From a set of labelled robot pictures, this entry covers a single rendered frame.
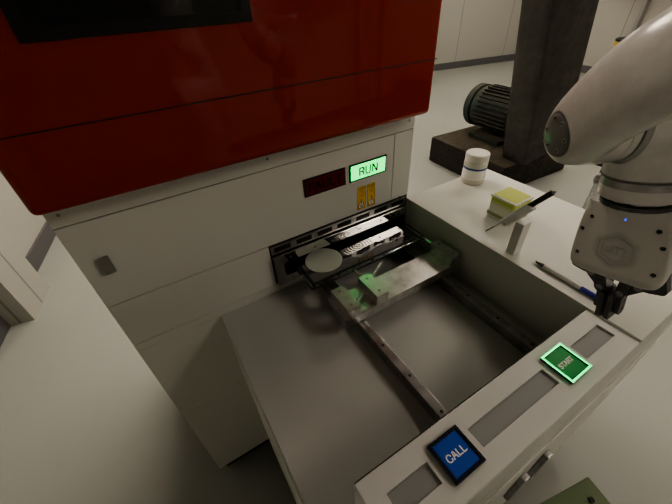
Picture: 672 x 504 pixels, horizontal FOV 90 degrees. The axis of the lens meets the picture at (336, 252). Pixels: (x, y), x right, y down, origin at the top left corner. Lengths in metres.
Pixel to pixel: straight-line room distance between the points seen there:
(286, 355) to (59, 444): 1.38
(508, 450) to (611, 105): 0.44
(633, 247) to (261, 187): 0.64
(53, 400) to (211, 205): 1.61
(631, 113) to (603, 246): 0.21
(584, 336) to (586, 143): 0.44
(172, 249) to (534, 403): 0.72
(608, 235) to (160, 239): 0.74
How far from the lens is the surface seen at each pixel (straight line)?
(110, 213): 0.74
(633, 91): 0.38
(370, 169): 0.91
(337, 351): 0.80
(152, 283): 0.83
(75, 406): 2.10
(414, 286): 0.87
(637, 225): 0.52
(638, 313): 0.87
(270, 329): 0.87
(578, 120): 0.41
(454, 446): 0.57
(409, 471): 0.55
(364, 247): 0.94
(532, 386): 0.67
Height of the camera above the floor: 1.48
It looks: 39 degrees down
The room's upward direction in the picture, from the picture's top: 3 degrees counter-clockwise
